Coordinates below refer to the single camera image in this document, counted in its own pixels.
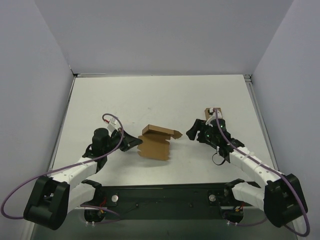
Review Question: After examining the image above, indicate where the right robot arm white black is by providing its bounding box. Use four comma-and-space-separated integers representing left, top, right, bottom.
186, 118, 308, 228

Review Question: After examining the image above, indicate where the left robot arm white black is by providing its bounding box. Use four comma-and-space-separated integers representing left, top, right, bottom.
23, 128, 143, 230

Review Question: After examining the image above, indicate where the small folded cardboard box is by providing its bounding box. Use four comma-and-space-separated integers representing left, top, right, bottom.
204, 107, 224, 123

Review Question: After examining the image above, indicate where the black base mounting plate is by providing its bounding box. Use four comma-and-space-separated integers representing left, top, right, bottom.
83, 183, 248, 225

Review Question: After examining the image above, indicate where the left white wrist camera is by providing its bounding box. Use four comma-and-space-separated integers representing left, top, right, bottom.
105, 117, 121, 133

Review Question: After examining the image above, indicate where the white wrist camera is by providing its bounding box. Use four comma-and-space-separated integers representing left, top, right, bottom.
205, 107, 223, 126
105, 117, 121, 133

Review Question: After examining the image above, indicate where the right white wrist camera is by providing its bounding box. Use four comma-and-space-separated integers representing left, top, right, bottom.
205, 107, 223, 126

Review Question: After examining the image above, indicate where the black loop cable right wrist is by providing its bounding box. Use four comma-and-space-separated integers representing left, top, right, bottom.
211, 151, 227, 166

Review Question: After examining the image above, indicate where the aluminium frame rail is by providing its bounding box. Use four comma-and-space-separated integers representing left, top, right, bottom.
243, 74, 277, 165

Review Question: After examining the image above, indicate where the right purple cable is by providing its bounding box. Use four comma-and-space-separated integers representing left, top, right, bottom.
211, 108, 311, 237

